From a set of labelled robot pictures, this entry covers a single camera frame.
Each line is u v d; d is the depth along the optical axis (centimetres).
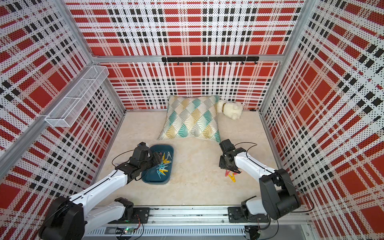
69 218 39
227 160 64
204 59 89
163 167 88
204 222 73
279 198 42
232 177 86
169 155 95
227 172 88
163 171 88
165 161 91
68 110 70
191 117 95
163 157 94
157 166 88
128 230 69
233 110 112
